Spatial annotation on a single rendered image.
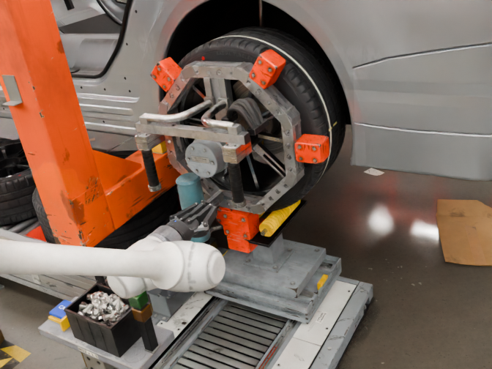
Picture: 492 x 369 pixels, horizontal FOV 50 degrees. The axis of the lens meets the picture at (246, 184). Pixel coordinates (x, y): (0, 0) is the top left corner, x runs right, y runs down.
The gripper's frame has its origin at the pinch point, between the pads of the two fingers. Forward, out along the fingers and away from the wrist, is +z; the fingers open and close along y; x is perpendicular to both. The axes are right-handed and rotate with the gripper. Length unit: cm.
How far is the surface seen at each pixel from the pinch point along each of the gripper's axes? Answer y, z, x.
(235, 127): 1.4, 13.7, 17.5
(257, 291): -16, 39, -68
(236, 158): 2.3, 10.5, 9.0
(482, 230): 57, 136, -82
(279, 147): -10, 58, -10
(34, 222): -146, 33, -58
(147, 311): -9.7, -26.0, -23.2
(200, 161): -17.2, 17.9, 1.9
